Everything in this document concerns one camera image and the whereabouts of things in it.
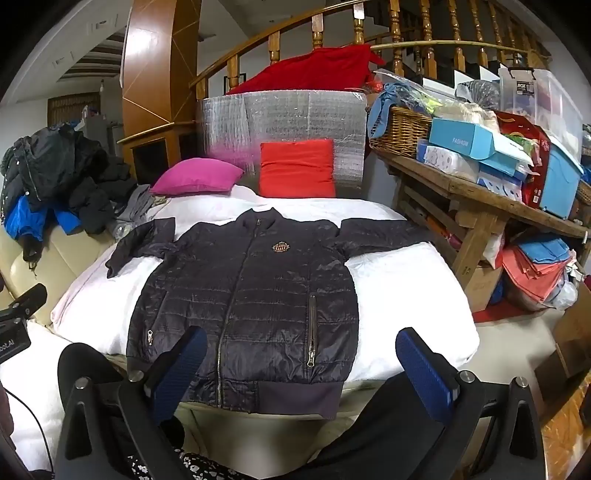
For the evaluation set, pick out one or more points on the red cloth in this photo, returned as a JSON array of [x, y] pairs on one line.
[[314, 71]]

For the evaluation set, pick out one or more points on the brown cardboard box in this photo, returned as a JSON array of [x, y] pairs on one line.
[[482, 286]]

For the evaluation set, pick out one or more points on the blue jacket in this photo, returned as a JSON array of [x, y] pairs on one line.
[[27, 217]]

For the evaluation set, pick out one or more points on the beige leather sofa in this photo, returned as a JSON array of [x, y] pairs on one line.
[[60, 258]]

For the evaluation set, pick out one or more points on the wicker basket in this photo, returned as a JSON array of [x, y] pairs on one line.
[[401, 134]]

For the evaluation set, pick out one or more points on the blue cloth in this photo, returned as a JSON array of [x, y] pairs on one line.
[[381, 110]]

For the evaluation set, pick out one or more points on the pile of black jackets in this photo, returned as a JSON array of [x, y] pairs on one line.
[[55, 166]]

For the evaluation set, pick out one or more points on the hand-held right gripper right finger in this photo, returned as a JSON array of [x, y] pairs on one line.
[[425, 374]]

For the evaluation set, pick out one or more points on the red pillow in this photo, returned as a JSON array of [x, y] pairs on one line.
[[298, 168]]

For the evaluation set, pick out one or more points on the red gift bag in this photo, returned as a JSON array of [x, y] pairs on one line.
[[531, 157]]

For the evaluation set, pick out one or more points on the cream folded cloth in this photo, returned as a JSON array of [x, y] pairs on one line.
[[466, 115]]

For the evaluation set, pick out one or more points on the grey garment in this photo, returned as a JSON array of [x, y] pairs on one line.
[[136, 207]]

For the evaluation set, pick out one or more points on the white blanket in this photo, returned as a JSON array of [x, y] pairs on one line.
[[406, 300]]

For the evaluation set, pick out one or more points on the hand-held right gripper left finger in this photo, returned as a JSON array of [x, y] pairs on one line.
[[180, 374]]

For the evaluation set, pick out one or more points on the wooden table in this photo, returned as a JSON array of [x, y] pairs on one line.
[[480, 203]]

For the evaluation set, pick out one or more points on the clear plastic storage box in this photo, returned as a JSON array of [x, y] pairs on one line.
[[549, 101]]

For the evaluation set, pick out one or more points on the magenta pillow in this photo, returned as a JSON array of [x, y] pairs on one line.
[[196, 175]]

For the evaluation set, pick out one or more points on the wooden stair railing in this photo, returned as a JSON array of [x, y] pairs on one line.
[[318, 34]]

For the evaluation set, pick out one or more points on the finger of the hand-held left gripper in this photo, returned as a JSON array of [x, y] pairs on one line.
[[30, 297]]

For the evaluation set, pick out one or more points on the dark patterned plastic bag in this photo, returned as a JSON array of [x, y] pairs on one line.
[[482, 94]]

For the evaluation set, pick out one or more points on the toilet paper pack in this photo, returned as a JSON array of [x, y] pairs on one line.
[[445, 161]]

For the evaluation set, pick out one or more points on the blue plastic bin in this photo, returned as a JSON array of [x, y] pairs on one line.
[[561, 184]]

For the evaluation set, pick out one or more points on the wooden column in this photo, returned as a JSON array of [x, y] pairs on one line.
[[157, 69]]

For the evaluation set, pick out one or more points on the light blue cardboard box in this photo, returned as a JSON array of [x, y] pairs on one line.
[[466, 141]]

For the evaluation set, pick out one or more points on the black quilted jacket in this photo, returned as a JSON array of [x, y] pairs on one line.
[[249, 314]]

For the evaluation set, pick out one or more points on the silver foil insulation panel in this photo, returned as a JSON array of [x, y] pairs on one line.
[[286, 115]]

